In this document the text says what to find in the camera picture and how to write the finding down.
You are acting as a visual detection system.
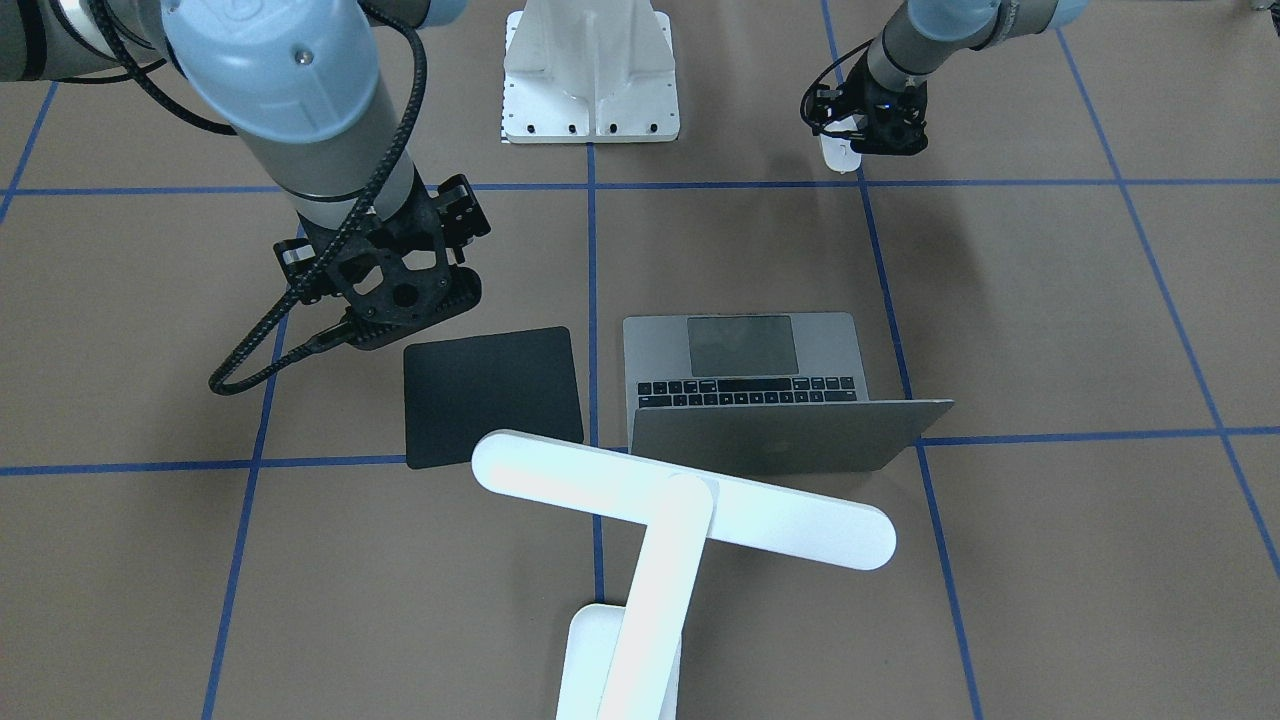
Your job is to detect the grey laptop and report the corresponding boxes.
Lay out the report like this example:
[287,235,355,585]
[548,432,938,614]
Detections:
[623,313,954,478]

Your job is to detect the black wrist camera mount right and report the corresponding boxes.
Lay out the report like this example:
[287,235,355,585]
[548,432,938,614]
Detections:
[300,174,492,354]

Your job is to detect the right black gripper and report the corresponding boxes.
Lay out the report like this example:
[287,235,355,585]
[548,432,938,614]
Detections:
[302,184,471,301]

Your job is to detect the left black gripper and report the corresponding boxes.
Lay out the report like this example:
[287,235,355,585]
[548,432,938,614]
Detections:
[850,76,929,156]

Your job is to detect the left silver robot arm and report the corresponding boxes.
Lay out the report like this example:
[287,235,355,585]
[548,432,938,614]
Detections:
[846,1,1088,156]

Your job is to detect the white computer mouse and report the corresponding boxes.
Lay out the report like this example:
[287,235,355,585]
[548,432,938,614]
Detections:
[819,127,861,174]

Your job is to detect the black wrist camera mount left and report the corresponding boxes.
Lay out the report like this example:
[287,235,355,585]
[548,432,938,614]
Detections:
[799,83,861,140]

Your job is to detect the black mouse pad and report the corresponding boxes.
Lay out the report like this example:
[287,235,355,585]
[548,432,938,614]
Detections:
[402,325,585,470]

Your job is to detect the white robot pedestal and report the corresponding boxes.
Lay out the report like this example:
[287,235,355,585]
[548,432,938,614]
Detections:
[500,1,682,143]

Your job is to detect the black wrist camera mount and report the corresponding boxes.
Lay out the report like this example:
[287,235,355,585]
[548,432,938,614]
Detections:
[300,174,492,354]
[799,83,861,140]

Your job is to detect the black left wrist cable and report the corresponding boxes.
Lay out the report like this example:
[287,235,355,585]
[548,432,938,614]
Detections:
[800,38,881,131]

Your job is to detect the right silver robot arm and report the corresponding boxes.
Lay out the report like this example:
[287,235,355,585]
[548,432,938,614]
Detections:
[3,1,465,307]

